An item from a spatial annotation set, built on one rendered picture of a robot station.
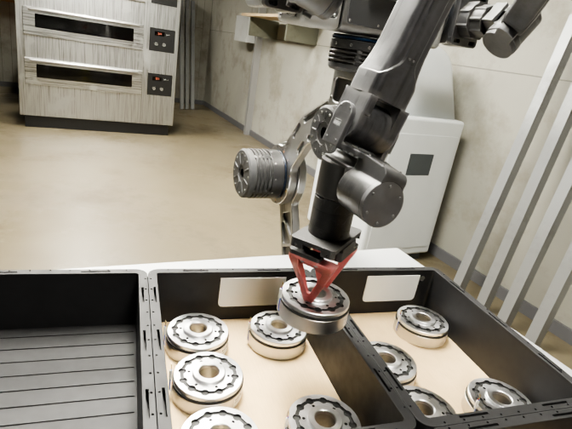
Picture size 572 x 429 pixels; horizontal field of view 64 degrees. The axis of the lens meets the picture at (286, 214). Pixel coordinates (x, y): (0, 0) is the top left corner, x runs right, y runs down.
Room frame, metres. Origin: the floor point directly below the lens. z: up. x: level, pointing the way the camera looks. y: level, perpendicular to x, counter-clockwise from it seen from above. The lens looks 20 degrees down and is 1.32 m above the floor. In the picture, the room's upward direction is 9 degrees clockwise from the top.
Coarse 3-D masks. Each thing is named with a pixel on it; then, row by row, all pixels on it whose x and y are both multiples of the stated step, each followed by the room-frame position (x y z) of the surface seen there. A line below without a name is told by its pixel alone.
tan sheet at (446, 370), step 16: (368, 320) 0.81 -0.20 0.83; (384, 320) 0.82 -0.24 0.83; (368, 336) 0.75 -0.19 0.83; (384, 336) 0.76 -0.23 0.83; (416, 352) 0.73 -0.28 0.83; (432, 352) 0.74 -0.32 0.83; (448, 352) 0.74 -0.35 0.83; (432, 368) 0.69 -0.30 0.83; (448, 368) 0.70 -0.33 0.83; (464, 368) 0.70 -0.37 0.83; (416, 384) 0.64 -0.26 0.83; (432, 384) 0.64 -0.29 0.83; (448, 384) 0.65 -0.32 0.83; (464, 384) 0.66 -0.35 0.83; (448, 400) 0.61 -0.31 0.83
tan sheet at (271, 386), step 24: (240, 336) 0.69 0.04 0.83; (168, 360) 0.59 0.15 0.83; (240, 360) 0.62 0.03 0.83; (264, 360) 0.63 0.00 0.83; (288, 360) 0.64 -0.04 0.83; (312, 360) 0.65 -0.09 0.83; (168, 384) 0.54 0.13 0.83; (264, 384) 0.58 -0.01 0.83; (288, 384) 0.59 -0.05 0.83; (312, 384) 0.59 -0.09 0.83; (240, 408) 0.52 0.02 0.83; (264, 408) 0.53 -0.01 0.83; (288, 408) 0.53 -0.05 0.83
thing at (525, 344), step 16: (352, 272) 0.82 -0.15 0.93; (368, 272) 0.83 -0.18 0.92; (384, 272) 0.85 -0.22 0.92; (400, 272) 0.86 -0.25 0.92; (480, 304) 0.77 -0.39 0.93; (352, 320) 0.64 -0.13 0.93; (496, 320) 0.72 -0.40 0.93; (512, 336) 0.68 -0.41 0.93; (384, 368) 0.53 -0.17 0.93; (560, 368) 0.60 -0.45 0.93; (400, 384) 0.50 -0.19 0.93; (560, 400) 0.52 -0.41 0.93; (416, 416) 0.45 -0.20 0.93; (448, 416) 0.46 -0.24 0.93; (464, 416) 0.46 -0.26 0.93; (480, 416) 0.47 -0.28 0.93; (496, 416) 0.47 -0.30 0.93
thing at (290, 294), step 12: (288, 288) 0.59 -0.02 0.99; (336, 288) 0.62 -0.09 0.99; (288, 300) 0.56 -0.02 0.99; (300, 300) 0.56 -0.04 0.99; (336, 300) 0.58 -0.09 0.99; (348, 300) 0.59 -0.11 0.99; (300, 312) 0.54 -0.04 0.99; (312, 312) 0.54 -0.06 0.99; (324, 312) 0.54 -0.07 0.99; (336, 312) 0.55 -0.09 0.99
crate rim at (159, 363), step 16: (160, 272) 0.69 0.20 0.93; (176, 272) 0.70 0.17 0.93; (192, 272) 0.71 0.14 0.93; (208, 272) 0.72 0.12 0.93; (224, 272) 0.73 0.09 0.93; (240, 272) 0.74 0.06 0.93; (256, 272) 0.75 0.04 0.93; (272, 272) 0.76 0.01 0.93; (288, 272) 0.77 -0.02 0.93; (160, 320) 0.56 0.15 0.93; (160, 336) 0.52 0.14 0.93; (352, 336) 0.59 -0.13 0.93; (160, 352) 0.49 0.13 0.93; (368, 352) 0.56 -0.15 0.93; (160, 368) 0.46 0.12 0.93; (368, 368) 0.53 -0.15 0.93; (160, 384) 0.43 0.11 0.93; (384, 384) 0.50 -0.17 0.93; (160, 400) 0.41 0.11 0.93; (400, 400) 0.47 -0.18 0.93; (160, 416) 0.38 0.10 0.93; (400, 416) 0.45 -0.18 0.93
